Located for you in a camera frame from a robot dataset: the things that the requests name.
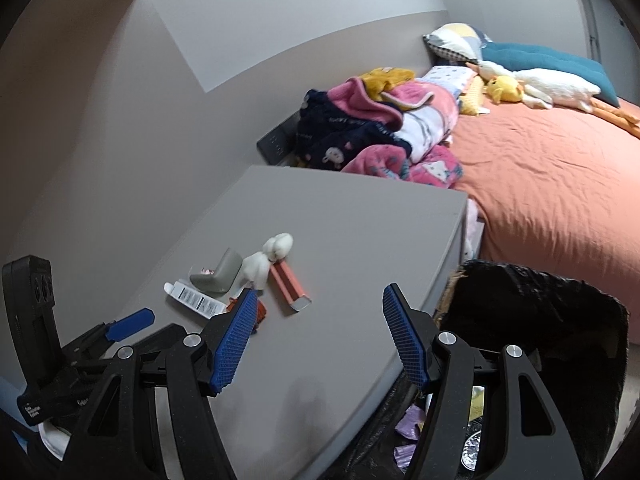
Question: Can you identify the orange bed sheet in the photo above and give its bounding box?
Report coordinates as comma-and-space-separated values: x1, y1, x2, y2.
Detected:
450, 97, 640, 348

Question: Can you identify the dark wall socket panel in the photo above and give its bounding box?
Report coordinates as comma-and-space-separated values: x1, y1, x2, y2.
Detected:
256, 112, 302, 166

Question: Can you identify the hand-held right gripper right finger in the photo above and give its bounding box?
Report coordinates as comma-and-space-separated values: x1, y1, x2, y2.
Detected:
382, 283, 586, 480

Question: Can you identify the white dotted pillow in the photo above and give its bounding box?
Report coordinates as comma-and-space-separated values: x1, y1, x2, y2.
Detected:
415, 64, 479, 99

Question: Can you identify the white striped blanket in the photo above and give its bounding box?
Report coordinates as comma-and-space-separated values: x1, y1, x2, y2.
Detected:
397, 82, 459, 162

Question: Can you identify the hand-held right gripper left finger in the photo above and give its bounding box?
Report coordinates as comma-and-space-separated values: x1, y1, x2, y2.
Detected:
59, 287, 260, 480

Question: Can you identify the checkered patchwork pillow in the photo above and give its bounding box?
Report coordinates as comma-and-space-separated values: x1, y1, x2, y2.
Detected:
422, 22, 494, 65

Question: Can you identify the pink fleece blanket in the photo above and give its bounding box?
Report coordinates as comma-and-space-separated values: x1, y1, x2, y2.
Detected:
327, 75, 464, 189

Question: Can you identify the yellow packet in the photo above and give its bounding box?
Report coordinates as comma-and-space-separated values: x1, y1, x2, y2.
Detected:
469, 385, 487, 422

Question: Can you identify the grey plastic case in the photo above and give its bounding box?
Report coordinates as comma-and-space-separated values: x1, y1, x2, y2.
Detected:
189, 247, 244, 295

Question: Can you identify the yellow cloth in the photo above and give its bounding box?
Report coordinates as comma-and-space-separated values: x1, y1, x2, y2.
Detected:
360, 66, 417, 102

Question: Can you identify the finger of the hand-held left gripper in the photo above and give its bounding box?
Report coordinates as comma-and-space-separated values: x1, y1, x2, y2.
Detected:
125, 323, 189, 362
75, 308, 156, 357

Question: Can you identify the navy sheep print blanket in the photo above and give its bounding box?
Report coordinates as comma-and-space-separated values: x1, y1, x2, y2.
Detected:
294, 88, 414, 172

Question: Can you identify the yellow duck plush toy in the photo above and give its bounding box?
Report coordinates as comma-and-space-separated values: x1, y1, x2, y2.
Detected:
483, 75, 524, 106

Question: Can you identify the teal cushion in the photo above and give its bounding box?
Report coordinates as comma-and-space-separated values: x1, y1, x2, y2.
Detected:
479, 42, 622, 109

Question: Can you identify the black bag trash bin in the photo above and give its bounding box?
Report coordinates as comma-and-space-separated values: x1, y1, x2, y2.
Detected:
345, 258, 632, 480

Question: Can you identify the long white carton box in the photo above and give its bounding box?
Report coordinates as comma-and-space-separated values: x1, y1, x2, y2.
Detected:
163, 281, 229, 319

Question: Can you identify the small red crumpled wrapper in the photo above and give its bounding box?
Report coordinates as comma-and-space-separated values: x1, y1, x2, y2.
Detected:
227, 297, 269, 334

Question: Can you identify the red carton box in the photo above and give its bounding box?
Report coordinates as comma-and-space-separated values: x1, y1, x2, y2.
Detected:
268, 258, 313, 313

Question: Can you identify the white goose plush toy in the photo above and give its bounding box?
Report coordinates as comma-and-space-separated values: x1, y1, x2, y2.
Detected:
465, 59, 640, 139

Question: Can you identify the purple plastic bag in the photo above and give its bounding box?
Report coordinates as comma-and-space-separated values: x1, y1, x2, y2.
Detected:
394, 404, 427, 469

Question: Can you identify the pale yellow plush toy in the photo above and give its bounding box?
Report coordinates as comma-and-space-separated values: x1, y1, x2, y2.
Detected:
457, 77, 491, 117

